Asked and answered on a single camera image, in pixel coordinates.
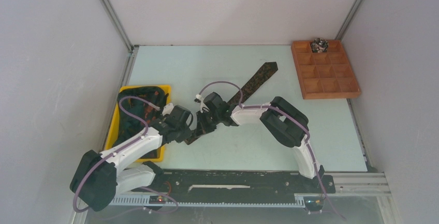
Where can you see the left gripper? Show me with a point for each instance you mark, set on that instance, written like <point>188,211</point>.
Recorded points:
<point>185,135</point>

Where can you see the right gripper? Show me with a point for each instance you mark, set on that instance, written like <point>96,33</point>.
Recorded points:
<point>202,127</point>

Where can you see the dark key-patterned tie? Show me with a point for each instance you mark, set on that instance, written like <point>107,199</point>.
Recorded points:
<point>265,72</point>

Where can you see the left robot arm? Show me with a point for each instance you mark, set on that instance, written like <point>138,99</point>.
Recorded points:
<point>101,176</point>

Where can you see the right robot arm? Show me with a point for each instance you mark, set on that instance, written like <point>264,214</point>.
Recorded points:
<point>287,124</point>

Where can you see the dark green ties pile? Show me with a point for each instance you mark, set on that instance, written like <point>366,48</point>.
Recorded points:
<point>135,110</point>

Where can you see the yellow plastic bin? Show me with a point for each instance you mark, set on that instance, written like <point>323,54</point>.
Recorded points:
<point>114,126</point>

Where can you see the wooden compartment tray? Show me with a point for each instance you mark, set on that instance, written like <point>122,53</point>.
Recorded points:
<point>327,75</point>

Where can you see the rolled patterned tie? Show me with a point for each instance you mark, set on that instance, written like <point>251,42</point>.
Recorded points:
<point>319,45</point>

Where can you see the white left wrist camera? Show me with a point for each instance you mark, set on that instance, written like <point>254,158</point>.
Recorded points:
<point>167,109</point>

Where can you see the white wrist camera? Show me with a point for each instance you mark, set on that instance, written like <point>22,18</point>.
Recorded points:
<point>167,109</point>
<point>199,99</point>

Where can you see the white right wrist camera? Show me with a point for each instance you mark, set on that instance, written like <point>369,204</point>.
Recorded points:
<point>199,99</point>

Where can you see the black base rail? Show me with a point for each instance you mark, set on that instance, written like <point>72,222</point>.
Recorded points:
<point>239,187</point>

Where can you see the aluminium frame rail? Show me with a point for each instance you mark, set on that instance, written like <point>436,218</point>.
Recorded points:
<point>346,185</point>

